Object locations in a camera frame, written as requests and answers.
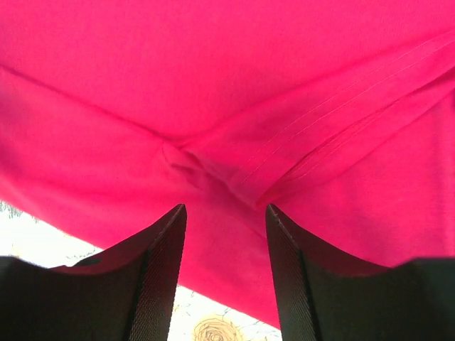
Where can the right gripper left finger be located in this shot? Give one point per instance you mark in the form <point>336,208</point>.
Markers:
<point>125,292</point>

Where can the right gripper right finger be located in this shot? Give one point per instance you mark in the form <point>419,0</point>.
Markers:
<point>324,293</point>

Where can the bright pink t shirt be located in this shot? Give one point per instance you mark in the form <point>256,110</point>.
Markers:
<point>341,113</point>

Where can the floral patterned table mat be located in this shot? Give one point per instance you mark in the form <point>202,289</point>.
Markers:
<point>195,317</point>

